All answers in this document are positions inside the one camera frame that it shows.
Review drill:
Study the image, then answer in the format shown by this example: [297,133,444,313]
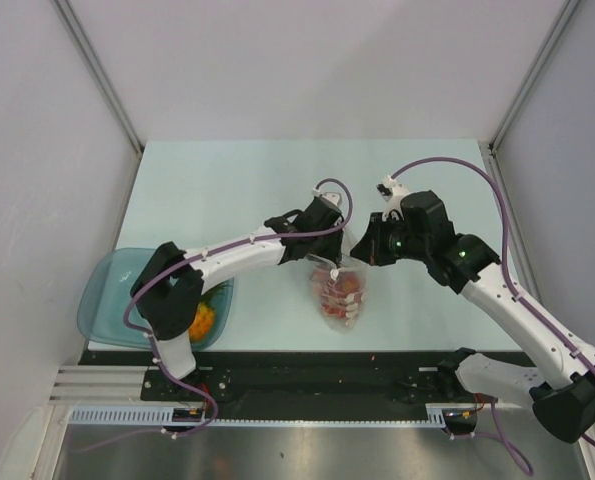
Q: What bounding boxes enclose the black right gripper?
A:
[350,212,429,267]

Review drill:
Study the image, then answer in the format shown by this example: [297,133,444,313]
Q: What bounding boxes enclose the clear dotted zip top bag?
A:
[307,229,367,332]

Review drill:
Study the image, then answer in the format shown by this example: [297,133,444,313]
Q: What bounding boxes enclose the fake red grapes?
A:
[309,269,365,325]

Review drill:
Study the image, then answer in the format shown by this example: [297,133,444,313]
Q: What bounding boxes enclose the fake pineapple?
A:
[188,282,228,343]

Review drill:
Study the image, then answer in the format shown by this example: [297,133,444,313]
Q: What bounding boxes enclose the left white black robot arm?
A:
[127,192,344,400]

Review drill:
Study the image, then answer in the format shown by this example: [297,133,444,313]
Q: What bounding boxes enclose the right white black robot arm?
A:
[351,184,595,443]

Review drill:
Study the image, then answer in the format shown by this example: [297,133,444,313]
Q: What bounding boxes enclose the teal plastic container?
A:
[77,248,234,351]

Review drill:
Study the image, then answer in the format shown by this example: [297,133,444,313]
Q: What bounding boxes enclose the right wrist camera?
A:
[377,175,411,221]

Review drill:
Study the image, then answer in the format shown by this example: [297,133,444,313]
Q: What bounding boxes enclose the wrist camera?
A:
[377,175,411,221]
[312,187,343,208]

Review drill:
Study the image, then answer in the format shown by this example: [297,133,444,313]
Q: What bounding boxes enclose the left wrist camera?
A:
[312,187,343,208]

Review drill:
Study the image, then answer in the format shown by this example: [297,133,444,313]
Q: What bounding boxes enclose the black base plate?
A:
[79,351,488,422]

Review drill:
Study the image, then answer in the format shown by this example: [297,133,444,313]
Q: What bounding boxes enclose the white slotted cable duct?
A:
[68,403,451,429]

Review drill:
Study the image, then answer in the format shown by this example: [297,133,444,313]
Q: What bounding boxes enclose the right aluminium frame post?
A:
[487,0,585,155]

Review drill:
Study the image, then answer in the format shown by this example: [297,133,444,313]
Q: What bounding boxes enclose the aluminium frame post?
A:
[50,0,145,158]
[487,0,585,155]

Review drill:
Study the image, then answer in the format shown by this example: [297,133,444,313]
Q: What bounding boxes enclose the left aluminium frame post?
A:
[50,0,145,158]

